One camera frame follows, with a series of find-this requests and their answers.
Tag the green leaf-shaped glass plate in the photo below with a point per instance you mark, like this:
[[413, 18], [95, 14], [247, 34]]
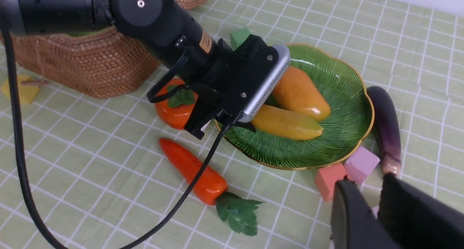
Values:
[[349, 123]]

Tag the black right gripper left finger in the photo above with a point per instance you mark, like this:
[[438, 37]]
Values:
[[352, 222]]

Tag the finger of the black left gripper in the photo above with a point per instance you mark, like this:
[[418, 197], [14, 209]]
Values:
[[206, 107], [249, 126]]

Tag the woven wicker basket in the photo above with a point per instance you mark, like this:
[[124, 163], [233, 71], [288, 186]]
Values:
[[101, 64]]

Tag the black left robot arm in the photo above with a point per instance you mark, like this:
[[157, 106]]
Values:
[[157, 24]]

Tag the orange carrot toy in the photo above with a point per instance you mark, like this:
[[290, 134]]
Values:
[[212, 189]]

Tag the yellow banana toy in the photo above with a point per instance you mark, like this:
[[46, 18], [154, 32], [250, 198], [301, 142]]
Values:
[[286, 124]]

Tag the orange persimmon toy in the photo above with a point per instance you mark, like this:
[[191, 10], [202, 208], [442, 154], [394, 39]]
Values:
[[176, 110]]

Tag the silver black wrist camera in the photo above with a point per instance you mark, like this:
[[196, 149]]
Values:
[[253, 71]]

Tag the orange yellow mango toy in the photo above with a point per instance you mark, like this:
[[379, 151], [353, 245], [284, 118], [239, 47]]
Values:
[[296, 92]]

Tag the salmon foam cube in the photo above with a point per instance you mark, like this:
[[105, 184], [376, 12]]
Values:
[[326, 178]]

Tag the green foam cube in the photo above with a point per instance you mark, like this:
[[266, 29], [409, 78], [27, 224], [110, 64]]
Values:
[[238, 36]]

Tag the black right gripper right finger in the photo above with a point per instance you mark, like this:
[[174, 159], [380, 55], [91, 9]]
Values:
[[416, 220]]

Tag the pink foam cube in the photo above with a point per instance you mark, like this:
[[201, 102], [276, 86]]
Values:
[[360, 165]]

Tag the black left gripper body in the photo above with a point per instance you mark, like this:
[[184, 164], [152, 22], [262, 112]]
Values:
[[210, 68]]

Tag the yellow foam block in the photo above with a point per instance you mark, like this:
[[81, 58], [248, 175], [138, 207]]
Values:
[[26, 93]]

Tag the purple eggplant toy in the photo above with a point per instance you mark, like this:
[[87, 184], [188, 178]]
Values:
[[387, 133]]

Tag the green checkered tablecloth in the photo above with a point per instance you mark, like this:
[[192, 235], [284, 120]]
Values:
[[100, 181]]

